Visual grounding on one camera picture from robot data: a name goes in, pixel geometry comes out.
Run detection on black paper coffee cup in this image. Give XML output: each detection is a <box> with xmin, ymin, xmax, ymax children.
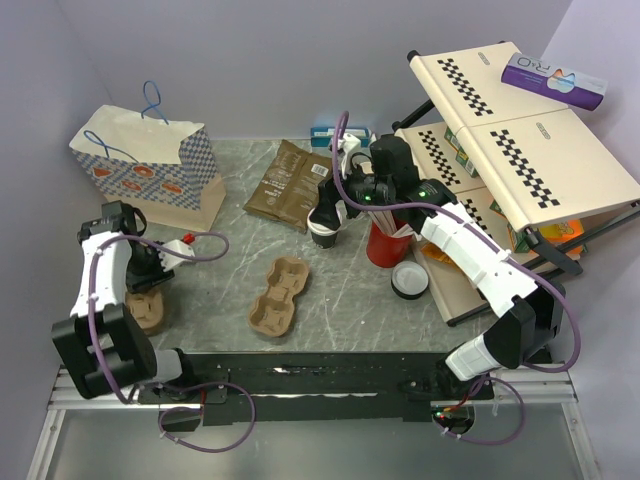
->
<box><xmin>311</xmin><ymin>231</ymin><xmax>338</xmax><ymax>249</ymax></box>

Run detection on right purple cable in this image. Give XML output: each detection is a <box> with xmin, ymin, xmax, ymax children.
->
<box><xmin>330</xmin><ymin>110</ymin><xmax>582</xmax><ymax>446</ymax></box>

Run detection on brown pulp cup carrier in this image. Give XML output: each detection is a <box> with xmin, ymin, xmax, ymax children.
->
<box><xmin>248</xmin><ymin>256</ymin><xmax>310</xmax><ymax>338</ymax></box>

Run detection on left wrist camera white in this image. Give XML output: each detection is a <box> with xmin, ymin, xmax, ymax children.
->
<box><xmin>158</xmin><ymin>233</ymin><xmax>195</xmax><ymax>271</ymax></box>

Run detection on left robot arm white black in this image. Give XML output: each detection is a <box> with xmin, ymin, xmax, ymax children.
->
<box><xmin>52</xmin><ymin>201</ymin><xmax>198</xmax><ymax>402</ymax></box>

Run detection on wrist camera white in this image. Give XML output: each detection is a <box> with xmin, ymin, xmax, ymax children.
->
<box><xmin>329</xmin><ymin>133</ymin><xmax>361</xmax><ymax>177</ymax></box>
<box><xmin>158</xmin><ymin>233</ymin><xmax>195</xmax><ymax>271</ymax></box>

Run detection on blue checkered paper bag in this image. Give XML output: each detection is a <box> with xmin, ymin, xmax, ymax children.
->
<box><xmin>69</xmin><ymin>80</ymin><xmax>226</xmax><ymax>231</ymax></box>

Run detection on purple white box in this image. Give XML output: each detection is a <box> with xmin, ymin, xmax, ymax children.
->
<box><xmin>501</xmin><ymin>53</ymin><xmax>608</xmax><ymax>111</ymax></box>

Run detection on red cup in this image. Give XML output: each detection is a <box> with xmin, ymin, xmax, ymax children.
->
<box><xmin>366</xmin><ymin>223</ymin><xmax>413</xmax><ymax>268</ymax></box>

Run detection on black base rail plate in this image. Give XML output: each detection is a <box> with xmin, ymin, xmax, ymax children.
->
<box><xmin>139</xmin><ymin>352</ymin><xmax>473</xmax><ymax>426</ymax></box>

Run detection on purple cable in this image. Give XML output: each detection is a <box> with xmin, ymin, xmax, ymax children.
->
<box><xmin>87</xmin><ymin>230</ymin><xmax>257</xmax><ymax>454</ymax></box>
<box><xmin>330</xmin><ymin>110</ymin><xmax>582</xmax><ymax>446</ymax></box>

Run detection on green snack boxes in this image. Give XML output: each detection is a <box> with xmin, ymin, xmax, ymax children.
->
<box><xmin>444</xmin><ymin>127</ymin><xmax>479</xmax><ymax>178</ymax></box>

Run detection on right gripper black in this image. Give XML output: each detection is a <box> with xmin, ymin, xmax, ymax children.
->
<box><xmin>309</xmin><ymin>153</ymin><xmax>394</xmax><ymax>231</ymax></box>

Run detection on teal blue box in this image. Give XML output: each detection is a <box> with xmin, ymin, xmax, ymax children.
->
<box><xmin>310</xmin><ymin>126</ymin><xmax>372</xmax><ymax>148</ymax></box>

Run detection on orange snack packet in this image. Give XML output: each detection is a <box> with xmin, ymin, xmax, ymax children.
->
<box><xmin>421</xmin><ymin>242</ymin><xmax>455</xmax><ymax>265</ymax></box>

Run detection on white plastic cup lid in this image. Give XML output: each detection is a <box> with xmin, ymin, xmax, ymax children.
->
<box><xmin>307</xmin><ymin>209</ymin><xmax>344</xmax><ymax>237</ymax></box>

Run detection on cream checkered tiered shelf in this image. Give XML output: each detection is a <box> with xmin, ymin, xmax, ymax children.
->
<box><xmin>393</xmin><ymin>41</ymin><xmax>640</xmax><ymax>327</ymax></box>

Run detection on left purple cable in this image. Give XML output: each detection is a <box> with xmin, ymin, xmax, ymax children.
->
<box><xmin>87</xmin><ymin>230</ymin><xmax>257</xmax><ymax>454</ymax></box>

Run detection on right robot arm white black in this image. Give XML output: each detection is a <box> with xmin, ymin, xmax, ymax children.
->
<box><xmin>308</xmin><ymin>133</ymin><xmax>564</xmax><ymax>399</ymax></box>

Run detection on brown coffee bean pouch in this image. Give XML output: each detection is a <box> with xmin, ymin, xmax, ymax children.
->
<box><xmin>243</xmin><ymin>140</ymin><xmax>332</xmax><ymax>233</ymax></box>

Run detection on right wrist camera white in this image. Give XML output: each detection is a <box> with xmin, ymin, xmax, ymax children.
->
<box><xmin>329</xmin><ymin>133</ymin><xmax>361</xmax><ymax>177</ymax></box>

